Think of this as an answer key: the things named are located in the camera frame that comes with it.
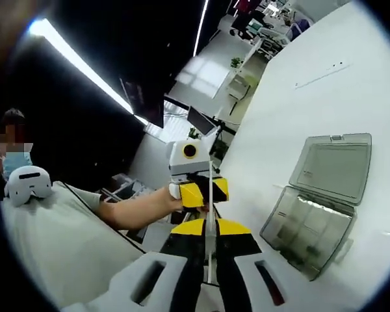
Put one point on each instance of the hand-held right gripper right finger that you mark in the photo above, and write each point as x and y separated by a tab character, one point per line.
234	247

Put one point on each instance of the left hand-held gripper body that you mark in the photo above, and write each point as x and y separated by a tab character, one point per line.
182	165

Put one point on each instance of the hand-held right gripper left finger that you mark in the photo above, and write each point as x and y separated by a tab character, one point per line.
182	276

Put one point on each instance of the clear plastic divider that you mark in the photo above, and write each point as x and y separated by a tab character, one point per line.
210	227

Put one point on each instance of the grey transparent guide fixture box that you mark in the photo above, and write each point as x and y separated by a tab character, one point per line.
331	169

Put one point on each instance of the person's left hand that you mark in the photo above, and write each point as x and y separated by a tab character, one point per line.
172	204

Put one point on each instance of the black computer monitor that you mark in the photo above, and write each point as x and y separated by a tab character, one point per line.
200	122

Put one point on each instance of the hanging black screen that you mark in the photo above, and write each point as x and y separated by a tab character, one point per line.
139	97

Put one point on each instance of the white cabinet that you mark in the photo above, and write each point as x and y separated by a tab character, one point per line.
239	87

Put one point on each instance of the green potted plant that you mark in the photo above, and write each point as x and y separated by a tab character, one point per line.
237	61

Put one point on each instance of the ceiling light strip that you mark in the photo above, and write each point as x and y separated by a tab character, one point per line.
84	74
200	29

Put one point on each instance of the person's blue face mask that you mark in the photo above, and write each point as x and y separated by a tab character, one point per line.
16	164

